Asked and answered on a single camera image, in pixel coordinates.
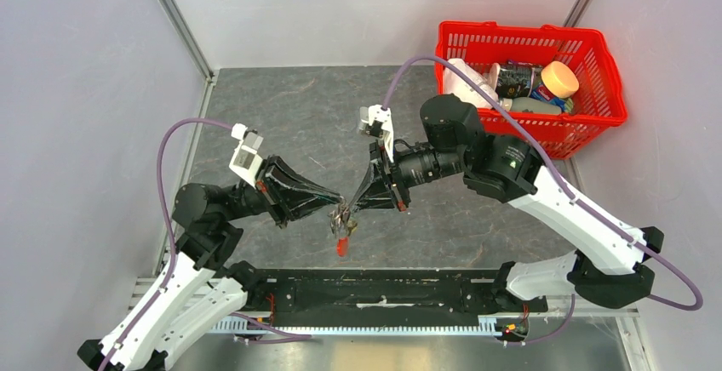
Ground dark printed can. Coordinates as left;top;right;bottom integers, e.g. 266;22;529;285
488;60;543;99

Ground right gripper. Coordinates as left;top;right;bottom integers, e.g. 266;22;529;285
349;136;467;213

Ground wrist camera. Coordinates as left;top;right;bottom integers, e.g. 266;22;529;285
358;105;395;163
228;123;264;186

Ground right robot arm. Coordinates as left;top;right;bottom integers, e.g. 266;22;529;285
349;94;663;311

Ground jar with yellow lid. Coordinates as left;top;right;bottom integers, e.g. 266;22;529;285
530;60;580;113

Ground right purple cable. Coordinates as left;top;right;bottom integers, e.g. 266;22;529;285
381;55;704;312

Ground grey green pouch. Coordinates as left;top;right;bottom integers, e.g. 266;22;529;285
500;97;562;116

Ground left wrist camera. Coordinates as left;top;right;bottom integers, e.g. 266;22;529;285
228;123;264;186

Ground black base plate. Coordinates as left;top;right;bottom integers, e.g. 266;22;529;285
243;269;548;329

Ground red plastic basket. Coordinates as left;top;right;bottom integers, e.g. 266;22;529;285
435;20;627;160

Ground white plastic bag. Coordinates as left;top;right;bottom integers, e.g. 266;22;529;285
442;58;499;109

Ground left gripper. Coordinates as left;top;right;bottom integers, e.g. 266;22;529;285
221;151;342;225

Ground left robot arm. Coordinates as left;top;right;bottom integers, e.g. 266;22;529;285
77;154;343;370

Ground keyring bunch with tags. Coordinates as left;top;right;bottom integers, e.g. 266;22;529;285
329;198;358;257

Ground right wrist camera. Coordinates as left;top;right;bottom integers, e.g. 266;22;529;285
358;105;395;163

